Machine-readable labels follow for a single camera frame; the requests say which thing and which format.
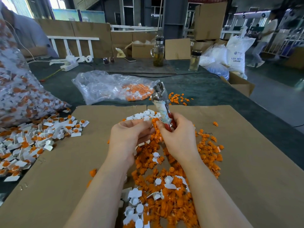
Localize person's right hand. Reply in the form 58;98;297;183
157;112;201;162

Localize pile of assembled white-orange parts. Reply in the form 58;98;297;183
0;108;90;208

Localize flat brown cardboard panel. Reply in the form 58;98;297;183
164;38;191;60

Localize silver red-handled pliers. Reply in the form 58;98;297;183
152;81;176;131

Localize open cardboard box with paper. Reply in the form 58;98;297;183
124;40;157;59

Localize open brown cardboard box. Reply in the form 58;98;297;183
220;71;255;97

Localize tall brown cardboard box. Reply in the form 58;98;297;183
193;2;228;41

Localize clear blue plastic bag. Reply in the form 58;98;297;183
199;44;231;80

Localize white railing frame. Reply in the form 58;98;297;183
47;36;100;59

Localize white metal rack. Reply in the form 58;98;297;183
259;28;304;57

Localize large clear bag of seals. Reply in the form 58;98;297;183
0;16;71;130

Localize person's left forearm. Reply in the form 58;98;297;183
64;159;131;228

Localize person's right forearm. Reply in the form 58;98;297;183
183;155;254;228

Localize white power strip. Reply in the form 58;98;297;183
49;55;93;72

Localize scatter of orange offcuts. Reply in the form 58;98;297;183
168;92;193;105

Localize glass bottle with black lid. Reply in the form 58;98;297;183
188;50;202;72

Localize dark steel pillar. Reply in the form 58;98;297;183
162;0;188;40

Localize glass tea jar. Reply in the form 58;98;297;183
150;36;165;67

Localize white woven sack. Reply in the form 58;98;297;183
226;26;256;79

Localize person's left hand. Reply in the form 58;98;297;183
108;118;155;164

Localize small clear plastic bag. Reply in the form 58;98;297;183
72;71;160;105

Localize brown cardboard sheet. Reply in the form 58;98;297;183
0;105;149;228
146;105;304;228

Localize row of upright cardboard sheets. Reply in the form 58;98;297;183
35;20;160;59

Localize pile of orange and white parts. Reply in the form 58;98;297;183
87;109;225;228

